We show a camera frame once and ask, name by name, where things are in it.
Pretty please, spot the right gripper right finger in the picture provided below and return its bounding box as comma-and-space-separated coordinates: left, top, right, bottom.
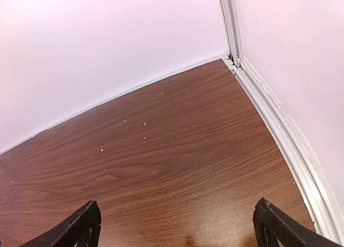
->
253, 198, 339, 246

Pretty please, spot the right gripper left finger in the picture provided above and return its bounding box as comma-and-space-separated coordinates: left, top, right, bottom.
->
22, 200, 102, 247

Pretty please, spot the right side aluminium floor rail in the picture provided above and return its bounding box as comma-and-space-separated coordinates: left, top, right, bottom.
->
223, 58, 343, 244

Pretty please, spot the right aluminium frame post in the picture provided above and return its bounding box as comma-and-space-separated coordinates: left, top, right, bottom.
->
219, 0, 243, 68

